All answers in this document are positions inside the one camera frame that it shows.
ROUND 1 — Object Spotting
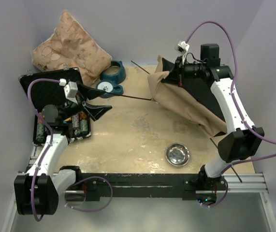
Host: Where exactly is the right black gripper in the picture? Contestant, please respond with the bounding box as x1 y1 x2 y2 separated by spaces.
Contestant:
162 56 206 87

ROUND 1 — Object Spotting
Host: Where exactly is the steel pet bowl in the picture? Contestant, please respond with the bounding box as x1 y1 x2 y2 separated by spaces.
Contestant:
165 143 190 167

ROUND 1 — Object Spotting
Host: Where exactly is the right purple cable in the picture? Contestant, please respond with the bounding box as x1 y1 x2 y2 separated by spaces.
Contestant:
185 21 276 208

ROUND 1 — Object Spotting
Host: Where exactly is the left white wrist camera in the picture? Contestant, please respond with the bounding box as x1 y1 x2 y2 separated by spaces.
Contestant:
59 78 78 104

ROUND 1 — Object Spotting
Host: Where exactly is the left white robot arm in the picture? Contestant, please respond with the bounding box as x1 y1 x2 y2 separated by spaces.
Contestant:
14 78 113 222

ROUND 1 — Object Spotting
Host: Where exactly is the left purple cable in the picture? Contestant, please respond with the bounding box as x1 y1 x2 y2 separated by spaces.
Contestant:
27 78 114 222

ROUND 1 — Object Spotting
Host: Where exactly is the purple cable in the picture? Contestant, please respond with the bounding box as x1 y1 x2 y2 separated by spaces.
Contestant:
185 21 276 208
27 78 114 222

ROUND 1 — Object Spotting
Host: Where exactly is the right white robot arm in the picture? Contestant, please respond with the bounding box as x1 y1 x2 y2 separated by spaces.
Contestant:
163 41 264 190

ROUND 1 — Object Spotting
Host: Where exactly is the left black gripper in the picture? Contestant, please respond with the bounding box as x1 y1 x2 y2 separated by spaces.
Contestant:
61 82 112 122

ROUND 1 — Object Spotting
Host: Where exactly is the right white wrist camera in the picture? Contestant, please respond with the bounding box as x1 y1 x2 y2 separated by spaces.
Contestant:
175 41 190 63

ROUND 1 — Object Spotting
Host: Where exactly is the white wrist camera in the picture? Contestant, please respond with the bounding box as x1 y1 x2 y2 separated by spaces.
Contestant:
175 41 190 63
59 78 78 104

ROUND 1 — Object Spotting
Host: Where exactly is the beige patterned pet cushion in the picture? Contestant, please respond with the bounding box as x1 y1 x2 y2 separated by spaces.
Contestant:
32 10 112 86

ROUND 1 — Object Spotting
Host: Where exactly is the aluminium frame rail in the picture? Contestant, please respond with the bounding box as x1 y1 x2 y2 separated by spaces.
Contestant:
1 143 276 232

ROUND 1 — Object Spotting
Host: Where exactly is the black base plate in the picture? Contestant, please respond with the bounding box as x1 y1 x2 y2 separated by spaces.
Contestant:
54 173 228 201

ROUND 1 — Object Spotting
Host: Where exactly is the black poker chip case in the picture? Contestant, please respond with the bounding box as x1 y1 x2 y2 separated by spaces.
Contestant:
19 68 91 146

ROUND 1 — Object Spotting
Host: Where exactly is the teal pet bowl stand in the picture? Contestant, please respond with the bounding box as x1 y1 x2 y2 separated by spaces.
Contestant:
100 60 126 84

